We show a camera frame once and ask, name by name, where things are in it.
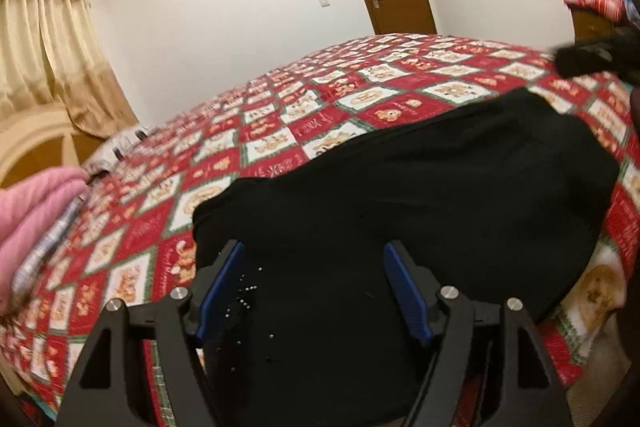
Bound grey folded quilt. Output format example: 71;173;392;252
12;194;86;293

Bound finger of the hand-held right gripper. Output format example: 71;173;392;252
555;27;640;83

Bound grey printed pillow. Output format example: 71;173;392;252
82;124;151;180

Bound black pants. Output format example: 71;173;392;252
192;87;621;427

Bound cream wooden headboard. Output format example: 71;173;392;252
0;104;108;190

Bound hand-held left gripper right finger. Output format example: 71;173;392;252
382;241;573;427

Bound red printed cloth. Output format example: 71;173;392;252
561;0;628;20

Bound beige patterned curtain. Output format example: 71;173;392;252
0;0;140;140

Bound pink folded blanket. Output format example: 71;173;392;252
0;167;91;308

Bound brown wooden cabinet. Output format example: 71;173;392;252
571;2;628;42

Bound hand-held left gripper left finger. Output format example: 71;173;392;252
57;239;247;427

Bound red printed bear bedspread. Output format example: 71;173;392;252
0;32;640;423

